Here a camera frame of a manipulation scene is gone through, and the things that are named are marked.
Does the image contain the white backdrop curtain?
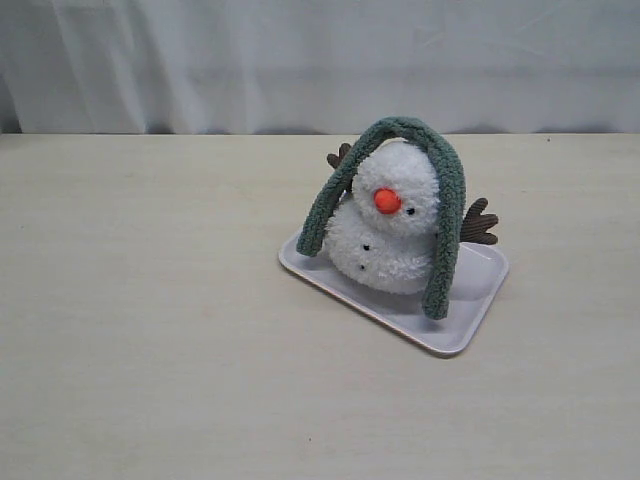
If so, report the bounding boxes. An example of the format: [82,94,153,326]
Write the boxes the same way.
[1,1,639,134]

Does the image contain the green fuzzy scarf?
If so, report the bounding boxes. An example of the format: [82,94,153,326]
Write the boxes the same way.
[296,116,466,320]

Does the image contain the white plush snowman toy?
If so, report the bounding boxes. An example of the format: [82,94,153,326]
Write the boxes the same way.
[324,138,500,297]

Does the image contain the white rectangular tray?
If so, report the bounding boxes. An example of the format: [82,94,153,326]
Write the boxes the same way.
[278,232,509,358]

